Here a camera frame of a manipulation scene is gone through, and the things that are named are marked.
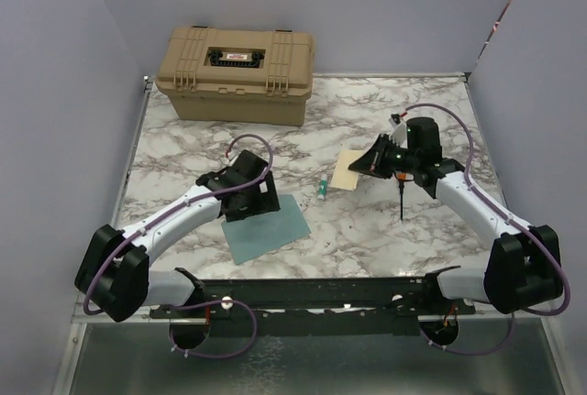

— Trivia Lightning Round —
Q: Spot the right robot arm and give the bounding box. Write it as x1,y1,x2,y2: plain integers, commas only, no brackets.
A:
349,116,563,314

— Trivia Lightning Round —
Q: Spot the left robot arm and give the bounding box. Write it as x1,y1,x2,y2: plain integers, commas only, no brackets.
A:
74,150,280,322

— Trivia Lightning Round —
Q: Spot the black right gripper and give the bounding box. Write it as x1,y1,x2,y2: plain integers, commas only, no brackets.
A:
349,133,420,179

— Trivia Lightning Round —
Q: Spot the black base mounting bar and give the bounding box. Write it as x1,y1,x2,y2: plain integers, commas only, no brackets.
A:
150,273,475,336

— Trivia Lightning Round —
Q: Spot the teal envelope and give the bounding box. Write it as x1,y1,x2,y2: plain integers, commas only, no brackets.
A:
221,194,311,265

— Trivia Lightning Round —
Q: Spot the orange handled screwdriver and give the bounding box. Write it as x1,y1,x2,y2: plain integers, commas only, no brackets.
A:
395,172,407,221

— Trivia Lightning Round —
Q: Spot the tan plastic toolbox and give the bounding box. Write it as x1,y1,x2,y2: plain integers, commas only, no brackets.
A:
155,26,316,126

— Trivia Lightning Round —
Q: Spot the cream paper letter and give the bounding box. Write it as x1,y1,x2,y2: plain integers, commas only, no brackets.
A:
330,149,363,191

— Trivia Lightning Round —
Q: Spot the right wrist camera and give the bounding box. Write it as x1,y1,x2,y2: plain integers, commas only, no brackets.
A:
389,112,407,147

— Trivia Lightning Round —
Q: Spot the green white glue stick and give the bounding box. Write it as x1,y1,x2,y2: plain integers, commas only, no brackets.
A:
317,174,328,200

